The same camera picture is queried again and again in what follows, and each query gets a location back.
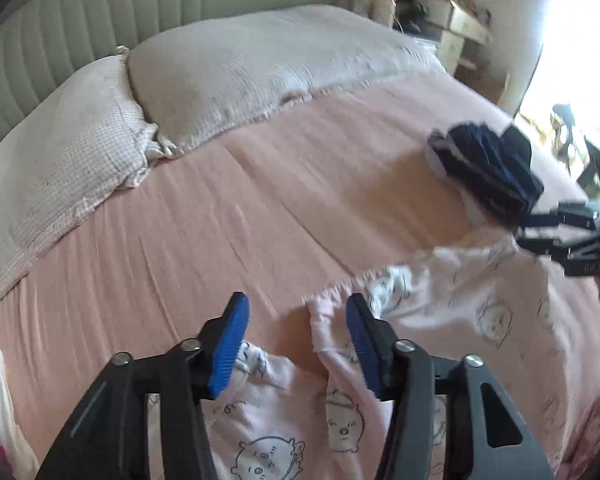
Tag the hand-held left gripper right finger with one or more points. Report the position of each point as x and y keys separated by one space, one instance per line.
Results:
x=362 y=345

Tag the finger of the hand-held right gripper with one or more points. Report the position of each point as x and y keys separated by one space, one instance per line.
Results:
x=545 y=247
x=545 y=220

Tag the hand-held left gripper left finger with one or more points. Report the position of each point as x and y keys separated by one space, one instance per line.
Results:
x=230 y=345

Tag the navy shorts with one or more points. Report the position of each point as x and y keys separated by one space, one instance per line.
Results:
x=490 y=170

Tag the pink printed pajama pants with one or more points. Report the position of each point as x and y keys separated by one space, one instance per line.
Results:
x=455 y=320

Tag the cardboard box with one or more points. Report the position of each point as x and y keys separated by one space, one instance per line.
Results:
x=490 y=87

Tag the white dressing table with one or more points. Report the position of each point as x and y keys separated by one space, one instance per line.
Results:
x=465 y=25

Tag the cream garment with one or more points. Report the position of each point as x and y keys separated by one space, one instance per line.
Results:
x=15 y=435

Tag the black bag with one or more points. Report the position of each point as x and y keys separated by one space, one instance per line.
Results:
x=415 y=17

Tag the beige checked pillow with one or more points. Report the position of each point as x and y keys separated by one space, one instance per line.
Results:
x=280 y=70
x=60 y=170

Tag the pink bottle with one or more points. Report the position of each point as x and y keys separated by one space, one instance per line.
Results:
x=385 y=2

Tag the grey padded headboard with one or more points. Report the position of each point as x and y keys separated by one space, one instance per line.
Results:
x=105 y=15

